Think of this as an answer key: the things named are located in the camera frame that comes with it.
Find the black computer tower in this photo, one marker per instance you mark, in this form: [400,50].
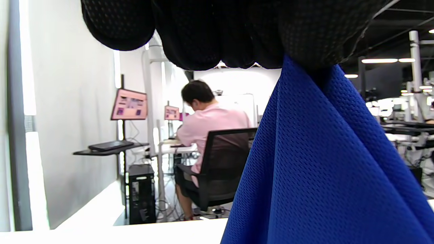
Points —
[142,193]

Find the blue t-shirt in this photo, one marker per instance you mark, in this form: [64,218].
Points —
[322,169]

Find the black keyboard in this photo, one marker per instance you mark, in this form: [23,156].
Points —
[110,145]

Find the ceiling light bar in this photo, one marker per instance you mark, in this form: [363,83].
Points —
[379,60]

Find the black desk top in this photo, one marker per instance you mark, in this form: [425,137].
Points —
[112,152]

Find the black monitor stand pole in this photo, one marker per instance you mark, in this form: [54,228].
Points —
[124,176]

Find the black mesh office chair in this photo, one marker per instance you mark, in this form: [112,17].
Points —
[223,169]

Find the pink screen monitor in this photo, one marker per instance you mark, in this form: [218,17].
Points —
[172,113]
[129,105]

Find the person's left hand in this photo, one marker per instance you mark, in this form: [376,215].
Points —
[220,30]

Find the white office desk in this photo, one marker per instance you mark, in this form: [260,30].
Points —
[176,148]

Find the white pillar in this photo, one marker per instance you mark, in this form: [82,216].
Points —
[415,74]

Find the black window frame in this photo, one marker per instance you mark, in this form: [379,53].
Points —
[18,135]

